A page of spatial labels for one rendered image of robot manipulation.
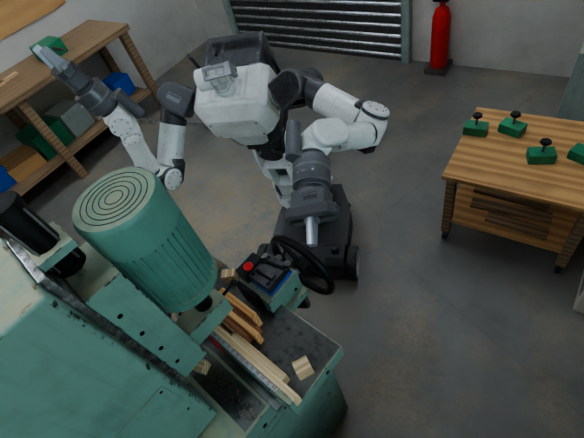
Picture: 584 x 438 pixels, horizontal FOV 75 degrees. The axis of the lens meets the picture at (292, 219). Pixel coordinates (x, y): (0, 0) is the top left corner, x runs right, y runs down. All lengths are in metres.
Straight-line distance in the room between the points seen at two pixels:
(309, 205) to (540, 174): 1.44
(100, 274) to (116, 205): 0.14
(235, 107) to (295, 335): 0.72
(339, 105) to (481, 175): 1.04
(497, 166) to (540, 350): 0.87
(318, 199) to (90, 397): 0.59
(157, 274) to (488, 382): 1.62
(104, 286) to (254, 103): 0.72
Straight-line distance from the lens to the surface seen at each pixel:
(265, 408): 1.22
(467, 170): 2.04
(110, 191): 0.81
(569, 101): 2.71
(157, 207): 0.74
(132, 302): 0.84
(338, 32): 4.11
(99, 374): 0.85
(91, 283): 0.81
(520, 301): 2.27
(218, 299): 1.08
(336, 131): 0.91
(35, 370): 0.78
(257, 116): 1.25
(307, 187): 0.83
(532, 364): 2.14
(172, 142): 1.41
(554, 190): 2.02
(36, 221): 0.73
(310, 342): 1.14
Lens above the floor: 1.94
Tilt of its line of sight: 48 degrees down
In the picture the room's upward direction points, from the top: 19 degrees counter-clockwise
